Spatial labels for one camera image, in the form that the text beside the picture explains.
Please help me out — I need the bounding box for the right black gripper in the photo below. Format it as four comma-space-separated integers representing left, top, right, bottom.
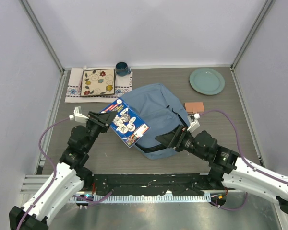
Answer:
155, 124, 208, 161

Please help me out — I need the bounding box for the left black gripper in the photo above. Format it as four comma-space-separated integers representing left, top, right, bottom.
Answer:
84, 110, 117, 152

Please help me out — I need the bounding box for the blue cartoon book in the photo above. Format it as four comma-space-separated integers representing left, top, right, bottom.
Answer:
101, 98, 150, 148

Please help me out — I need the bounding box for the blue fabric backpack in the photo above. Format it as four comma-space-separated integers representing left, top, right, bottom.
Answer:
120, 83, 190, 160

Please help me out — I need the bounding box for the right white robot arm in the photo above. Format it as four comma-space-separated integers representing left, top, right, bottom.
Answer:
155, 125, 288, 214

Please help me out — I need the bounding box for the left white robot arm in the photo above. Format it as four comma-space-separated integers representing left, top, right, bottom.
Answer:
9, 107, 117, 230

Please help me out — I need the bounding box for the white patterned cloth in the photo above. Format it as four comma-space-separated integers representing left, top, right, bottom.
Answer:
65, 68, 133, 103

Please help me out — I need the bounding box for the floral square tile plate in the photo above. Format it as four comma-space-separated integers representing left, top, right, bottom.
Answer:
80, 69, 115, 97

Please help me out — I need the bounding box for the dark blue ceramic mug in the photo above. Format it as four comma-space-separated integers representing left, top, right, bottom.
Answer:
115, 62, 131, 77

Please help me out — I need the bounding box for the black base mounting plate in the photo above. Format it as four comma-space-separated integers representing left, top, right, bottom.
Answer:
81, 172, 237, 196

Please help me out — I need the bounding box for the teal round plate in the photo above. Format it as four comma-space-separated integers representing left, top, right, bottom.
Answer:
189, 68, 225, 95

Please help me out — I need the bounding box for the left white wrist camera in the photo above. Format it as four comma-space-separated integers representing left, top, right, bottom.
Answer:
69, 106, 89, 123

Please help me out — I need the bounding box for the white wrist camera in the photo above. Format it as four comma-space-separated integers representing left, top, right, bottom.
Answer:
69, 106, 89, 123
187, 113, 200, 134

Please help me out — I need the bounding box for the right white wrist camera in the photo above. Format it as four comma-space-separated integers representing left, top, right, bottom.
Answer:
187, 113, 200, 134

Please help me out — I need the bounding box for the white slotted cable duct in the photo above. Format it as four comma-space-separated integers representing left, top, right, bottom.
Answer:
69, 194, 212, 203

